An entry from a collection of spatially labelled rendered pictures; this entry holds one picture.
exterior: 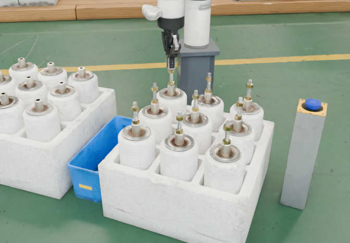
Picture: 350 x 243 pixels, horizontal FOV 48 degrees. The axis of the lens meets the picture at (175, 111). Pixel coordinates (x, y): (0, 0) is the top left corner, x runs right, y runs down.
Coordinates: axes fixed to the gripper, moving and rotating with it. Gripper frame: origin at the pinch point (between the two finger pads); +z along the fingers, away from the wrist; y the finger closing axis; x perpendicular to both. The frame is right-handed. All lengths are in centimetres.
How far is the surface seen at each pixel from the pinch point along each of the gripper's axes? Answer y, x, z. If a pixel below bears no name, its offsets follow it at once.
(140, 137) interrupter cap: -21.4, 14.0, 10.0
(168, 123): -13.2, 4.4, 12.5
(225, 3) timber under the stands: 157, -85, 28
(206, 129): -20.9, -3.9, 11.1
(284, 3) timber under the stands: 148, -127, 28
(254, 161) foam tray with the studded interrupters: -29.6, -14.5, 17.4
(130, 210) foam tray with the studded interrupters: -25.6, 18.1, 30.0
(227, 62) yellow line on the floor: 74, -52, 35
